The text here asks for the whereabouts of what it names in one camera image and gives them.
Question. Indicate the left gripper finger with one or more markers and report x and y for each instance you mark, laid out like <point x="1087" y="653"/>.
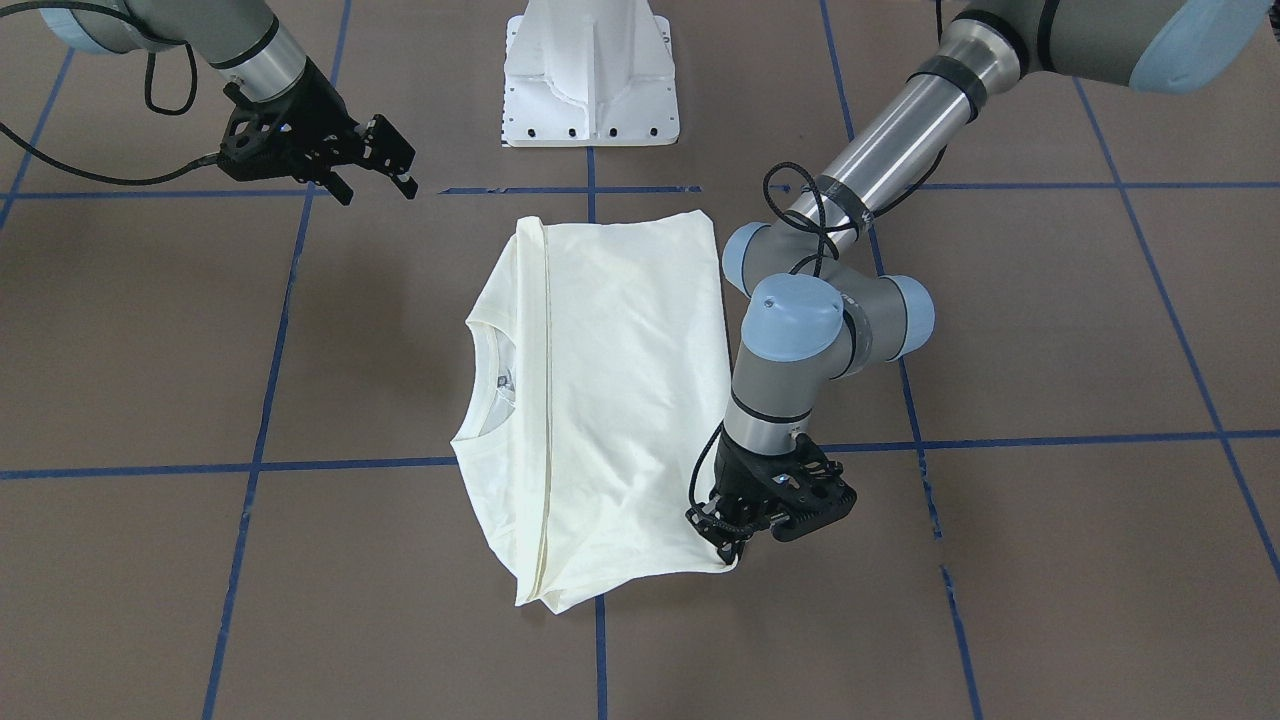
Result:
<point x="729" y="546"/>

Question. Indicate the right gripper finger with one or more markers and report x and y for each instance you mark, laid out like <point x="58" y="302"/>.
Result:
<point x="324" y="174"/>
<point x="386" y="151"/>

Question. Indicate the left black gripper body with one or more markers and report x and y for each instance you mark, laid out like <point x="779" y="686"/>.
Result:
<point x="737" y="473"/>

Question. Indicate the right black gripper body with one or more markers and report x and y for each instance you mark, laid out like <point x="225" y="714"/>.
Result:
<point x="318" y="113"/>

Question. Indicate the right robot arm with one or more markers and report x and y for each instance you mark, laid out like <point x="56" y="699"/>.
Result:
<point x="245" y="42"/>

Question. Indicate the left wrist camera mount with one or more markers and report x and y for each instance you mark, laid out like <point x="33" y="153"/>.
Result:
<point x="808" y="496"/>

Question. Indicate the cream long-sleeve cat shirt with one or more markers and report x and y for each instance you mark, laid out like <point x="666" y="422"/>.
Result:
<point x="601" y="368"/>

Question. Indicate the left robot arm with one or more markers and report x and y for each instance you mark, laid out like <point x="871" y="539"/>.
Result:
<point x="813" y="320"/>

